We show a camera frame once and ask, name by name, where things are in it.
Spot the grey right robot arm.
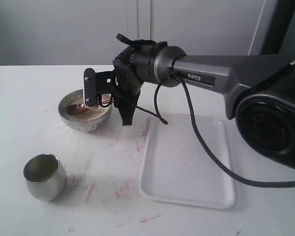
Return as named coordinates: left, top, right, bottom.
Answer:
left=113, top=46, right=295, bottom=169

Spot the white plastic tray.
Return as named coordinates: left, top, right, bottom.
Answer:
left=139, top=114, right=236, bottom=209

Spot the steel bowl of rice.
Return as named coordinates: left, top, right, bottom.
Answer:
left=58, top=89, right=113, bottom=132

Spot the white cabinet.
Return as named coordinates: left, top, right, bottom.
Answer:
left=0, top=0, right=278, bottom=65

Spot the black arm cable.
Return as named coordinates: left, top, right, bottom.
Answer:
left=98, top=33, right=295, bottom=188

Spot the brown wooden spoon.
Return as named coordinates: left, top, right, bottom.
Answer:
left=65, top=94, right=113, bottom=115

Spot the steel cup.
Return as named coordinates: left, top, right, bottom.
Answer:
left=23, top=153, right=67, bottom=202

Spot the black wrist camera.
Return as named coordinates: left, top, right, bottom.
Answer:
left=83, top=68, right=117, bottom=109

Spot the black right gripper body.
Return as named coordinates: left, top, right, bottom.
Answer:
left=113, top=46, right=143, bottom=103

